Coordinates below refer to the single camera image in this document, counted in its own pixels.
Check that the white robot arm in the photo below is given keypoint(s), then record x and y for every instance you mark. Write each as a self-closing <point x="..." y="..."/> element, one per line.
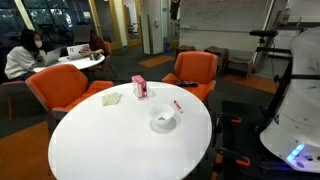
<point x="294" y="133"/>

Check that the black remote on chair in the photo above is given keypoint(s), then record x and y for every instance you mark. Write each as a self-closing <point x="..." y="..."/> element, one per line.
<point x="187" y="83"/>

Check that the white stickered laptop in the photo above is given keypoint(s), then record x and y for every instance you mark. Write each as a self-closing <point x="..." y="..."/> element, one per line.
<point x="74" y="51"/>

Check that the black camera stand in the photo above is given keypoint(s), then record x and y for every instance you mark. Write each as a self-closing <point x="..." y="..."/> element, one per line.
<point x="270" y="111"/>

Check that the person in white sweater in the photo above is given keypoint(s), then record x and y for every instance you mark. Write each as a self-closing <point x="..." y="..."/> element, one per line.
<point x="23" y="59"/>

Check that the orange armchair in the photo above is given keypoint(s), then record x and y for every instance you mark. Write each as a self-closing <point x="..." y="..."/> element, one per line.
<point x="197" y="66"/>
<point x="60" y="88"/>

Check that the red white marker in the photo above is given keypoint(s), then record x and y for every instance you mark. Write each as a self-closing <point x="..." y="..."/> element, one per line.
<point x="178" y="106"/>

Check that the person in dark red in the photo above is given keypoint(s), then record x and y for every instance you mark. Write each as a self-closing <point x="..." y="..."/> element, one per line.
<point x="96" y="45"/>

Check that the orange black clamp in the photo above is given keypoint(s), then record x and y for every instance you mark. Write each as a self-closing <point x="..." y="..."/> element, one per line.
<point x="224" y="124"/>
<point x="228" y="163"/>

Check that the grey laptop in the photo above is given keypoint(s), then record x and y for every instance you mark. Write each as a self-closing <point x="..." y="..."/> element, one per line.
<point x="52" y="57"/>

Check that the whiteboard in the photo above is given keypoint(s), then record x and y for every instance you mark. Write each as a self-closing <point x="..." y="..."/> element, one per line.
<point x="223" y="15"/>

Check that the white bowl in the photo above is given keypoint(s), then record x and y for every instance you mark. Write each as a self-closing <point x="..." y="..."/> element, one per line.
<point x="161" y="114"/>

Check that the orange armchair far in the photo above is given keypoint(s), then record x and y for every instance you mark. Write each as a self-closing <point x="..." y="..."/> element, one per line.
<point x="197" y="66"/>

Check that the white round background table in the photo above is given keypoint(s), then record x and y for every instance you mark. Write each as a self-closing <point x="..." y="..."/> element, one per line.
<point x="82" y="63"/>

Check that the crumpled beige napkin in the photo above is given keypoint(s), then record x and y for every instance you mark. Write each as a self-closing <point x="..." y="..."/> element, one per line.
<point x="111" y="99"/>

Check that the orange armchair near left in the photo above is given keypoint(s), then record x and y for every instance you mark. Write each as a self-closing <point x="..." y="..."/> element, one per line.
<point x="60" y="88"/>

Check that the pink tissue box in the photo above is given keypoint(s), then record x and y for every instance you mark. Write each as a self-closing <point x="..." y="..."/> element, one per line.
<point x="139" y="86"/>

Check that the orange black clamp lower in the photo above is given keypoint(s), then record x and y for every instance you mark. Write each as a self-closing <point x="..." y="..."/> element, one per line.
<point x="228" y="163"/>

